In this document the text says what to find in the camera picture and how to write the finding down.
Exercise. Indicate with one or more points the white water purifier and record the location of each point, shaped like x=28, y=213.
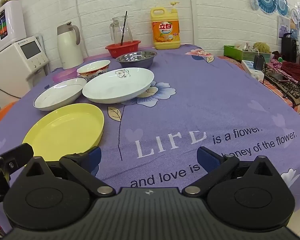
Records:
x=12, y=26

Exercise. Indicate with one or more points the white power strip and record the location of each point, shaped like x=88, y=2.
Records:
x=249, y=69

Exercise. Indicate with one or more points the yellow detergent bottle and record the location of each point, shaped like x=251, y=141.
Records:
x=165, y=27

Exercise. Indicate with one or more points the orange plastic basin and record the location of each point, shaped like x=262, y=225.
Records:
x=6, y=109

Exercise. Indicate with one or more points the white thermos jug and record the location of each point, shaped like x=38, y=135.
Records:
x=68, y=44

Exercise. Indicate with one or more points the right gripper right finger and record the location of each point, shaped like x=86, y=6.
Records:
x=218, y=167

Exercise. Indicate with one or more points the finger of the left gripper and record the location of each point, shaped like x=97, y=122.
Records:
x=15, y=158

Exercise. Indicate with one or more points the glass pitcher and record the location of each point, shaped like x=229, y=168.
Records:
x=116, y=29

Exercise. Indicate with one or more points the yellow plastic plate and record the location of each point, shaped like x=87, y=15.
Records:
x=70, y=129

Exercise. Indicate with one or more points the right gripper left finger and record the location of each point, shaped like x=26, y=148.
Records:
x=83, y=168

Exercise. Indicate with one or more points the purple floral tablecloth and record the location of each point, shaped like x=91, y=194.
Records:
x=149, y=154

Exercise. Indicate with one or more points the white plate dark rim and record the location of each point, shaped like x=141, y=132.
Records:
x=60, y=94

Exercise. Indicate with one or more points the large white floral plate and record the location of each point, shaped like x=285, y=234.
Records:
x=118, y=85

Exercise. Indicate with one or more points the black power adapter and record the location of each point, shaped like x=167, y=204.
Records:
x=258, y=62

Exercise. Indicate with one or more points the red patterned ceramic bowl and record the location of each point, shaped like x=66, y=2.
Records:
x=94, y=69

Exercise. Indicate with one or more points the stainless steel bowl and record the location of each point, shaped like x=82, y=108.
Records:
x=141, y=59

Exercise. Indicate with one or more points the black kettle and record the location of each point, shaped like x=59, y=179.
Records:
x=288, y=48

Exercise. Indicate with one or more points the black stirring stick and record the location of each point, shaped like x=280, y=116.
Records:
x=123, y=28

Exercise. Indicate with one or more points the green storage box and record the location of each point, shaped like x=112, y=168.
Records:
x=258, y=49

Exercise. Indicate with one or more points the white water dispenser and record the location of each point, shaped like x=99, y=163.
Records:
x=22, y=66

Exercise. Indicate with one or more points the purple plastic bowl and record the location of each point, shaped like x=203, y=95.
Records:
x=64, y=75

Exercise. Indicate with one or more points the red plastic basket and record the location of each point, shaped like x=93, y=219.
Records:
x=117, y=50

